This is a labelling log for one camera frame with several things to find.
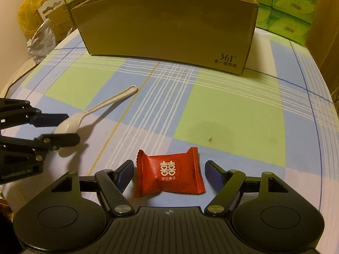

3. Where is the white plastic spoon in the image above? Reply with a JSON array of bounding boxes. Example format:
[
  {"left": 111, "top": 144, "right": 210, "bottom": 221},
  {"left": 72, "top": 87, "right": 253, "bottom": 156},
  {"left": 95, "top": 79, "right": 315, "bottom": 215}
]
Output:
[{"left": 54, "top": 85, "right": 138, "bottom": 134}]

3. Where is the red candy wrapper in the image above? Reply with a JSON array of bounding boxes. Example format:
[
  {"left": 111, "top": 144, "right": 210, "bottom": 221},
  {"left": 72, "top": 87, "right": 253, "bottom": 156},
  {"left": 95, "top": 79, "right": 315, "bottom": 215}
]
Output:
[{"left": 135, "top": 147, "right": 206, "bottom": 198}]

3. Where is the white plastic bag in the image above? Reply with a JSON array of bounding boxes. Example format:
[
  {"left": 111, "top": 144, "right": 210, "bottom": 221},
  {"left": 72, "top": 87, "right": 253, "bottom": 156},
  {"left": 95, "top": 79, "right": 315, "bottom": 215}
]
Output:
[{"left": 27, "top": 18, "right": 56, "bottom": 64}]

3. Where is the plaid tablecloth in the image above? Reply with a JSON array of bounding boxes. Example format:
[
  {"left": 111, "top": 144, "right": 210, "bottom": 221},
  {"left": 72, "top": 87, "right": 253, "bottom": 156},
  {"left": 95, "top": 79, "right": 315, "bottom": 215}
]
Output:
[{"left": 2, "top": 29, "right": 338, "bottom": 253}]

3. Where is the brown cardboard box with cutout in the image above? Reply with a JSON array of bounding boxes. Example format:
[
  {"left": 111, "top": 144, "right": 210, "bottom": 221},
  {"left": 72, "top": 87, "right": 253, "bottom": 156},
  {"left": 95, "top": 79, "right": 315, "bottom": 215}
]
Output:
[{"left": 47, "top": 0, "right": 86, "bottom": 44}]

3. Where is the yellow plastic bag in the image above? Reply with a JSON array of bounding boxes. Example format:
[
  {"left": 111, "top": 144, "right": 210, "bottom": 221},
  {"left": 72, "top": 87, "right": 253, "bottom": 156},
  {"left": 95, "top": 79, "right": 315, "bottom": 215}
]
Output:
[{"left": 17, "top": 0, "right": 47, "bottom": 38}]

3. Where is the green tissue pack stack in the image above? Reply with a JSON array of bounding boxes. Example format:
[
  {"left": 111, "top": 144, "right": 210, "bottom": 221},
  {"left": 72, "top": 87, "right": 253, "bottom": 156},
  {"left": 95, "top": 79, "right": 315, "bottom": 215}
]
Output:
[{"left": 256, "top": 0, "right": 317, "bottom": 45}]

